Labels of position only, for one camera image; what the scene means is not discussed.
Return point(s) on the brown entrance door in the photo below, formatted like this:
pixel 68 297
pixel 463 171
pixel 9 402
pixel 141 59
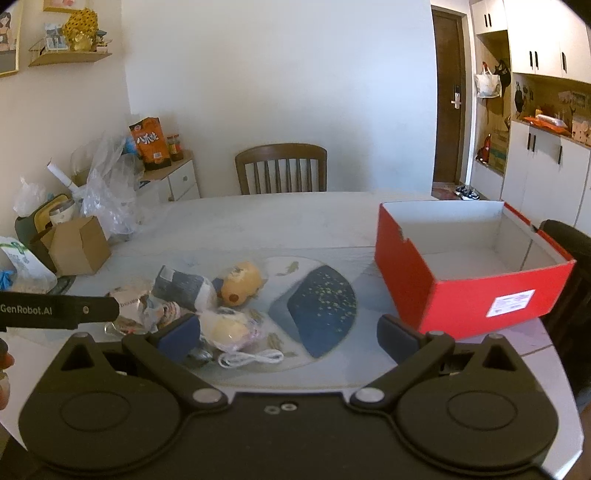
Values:
pixel 451 73

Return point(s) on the bag of oats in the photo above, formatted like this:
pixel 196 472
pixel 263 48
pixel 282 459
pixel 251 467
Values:
pixel 32 276

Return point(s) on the black chair with jacket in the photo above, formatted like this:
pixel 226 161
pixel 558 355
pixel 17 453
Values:
pixel 568 323

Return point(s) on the green bag with cup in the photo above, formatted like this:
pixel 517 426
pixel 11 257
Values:
pixel 28 227

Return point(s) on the cream plush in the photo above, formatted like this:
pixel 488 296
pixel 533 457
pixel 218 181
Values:
pixel 228 330

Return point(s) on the white wall cabinets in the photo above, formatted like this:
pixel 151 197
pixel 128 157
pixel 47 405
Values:
pixel 533 133

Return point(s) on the snack packets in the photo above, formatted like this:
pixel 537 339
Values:
pixel 140 312

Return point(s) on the brown wooden chair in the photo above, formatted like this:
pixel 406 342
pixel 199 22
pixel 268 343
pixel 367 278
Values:
pixel 282 168

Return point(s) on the orange capybara plush toy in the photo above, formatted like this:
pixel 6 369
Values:
pixel 242 282

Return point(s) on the white tote bag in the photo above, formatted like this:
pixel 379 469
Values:
pixel 488 85

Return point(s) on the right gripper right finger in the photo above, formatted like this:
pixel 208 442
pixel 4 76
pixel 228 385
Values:
pixel 418 358

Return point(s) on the clear plastic bag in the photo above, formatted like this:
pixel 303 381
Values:
pixel 107 178

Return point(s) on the brown cardboard box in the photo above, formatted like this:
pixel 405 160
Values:
pixel 74 248

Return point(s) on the yellow leopard plush figure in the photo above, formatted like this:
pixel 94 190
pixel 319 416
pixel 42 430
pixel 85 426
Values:
pixel 80 30

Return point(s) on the orange snack bag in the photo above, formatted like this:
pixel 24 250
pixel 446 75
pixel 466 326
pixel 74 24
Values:
pixel 150 143

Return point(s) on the white side cabinet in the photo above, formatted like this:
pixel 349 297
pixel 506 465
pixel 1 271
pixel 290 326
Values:
pixel 177 182

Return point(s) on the sneakers on floor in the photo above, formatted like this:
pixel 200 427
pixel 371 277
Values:
pixel 467 193

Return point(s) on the wooden wall shelf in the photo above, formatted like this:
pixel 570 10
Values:
pixel 41 55

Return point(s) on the sauce bottles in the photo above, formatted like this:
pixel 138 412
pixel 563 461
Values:
pixel 174 148

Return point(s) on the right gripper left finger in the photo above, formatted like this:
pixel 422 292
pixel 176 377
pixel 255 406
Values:
pixel 161 353

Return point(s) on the red cardboard shoe box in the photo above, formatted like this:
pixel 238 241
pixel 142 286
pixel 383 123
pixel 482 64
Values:
pixel 467 268

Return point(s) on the dark blue tissue pack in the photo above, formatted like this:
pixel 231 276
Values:
pixel 191 292

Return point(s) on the framed wall picture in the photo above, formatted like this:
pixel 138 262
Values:
pixel 10 25

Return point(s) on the person's hand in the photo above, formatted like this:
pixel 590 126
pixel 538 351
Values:
pixel 6 361

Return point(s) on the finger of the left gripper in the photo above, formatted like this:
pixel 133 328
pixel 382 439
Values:
pixel 58 312

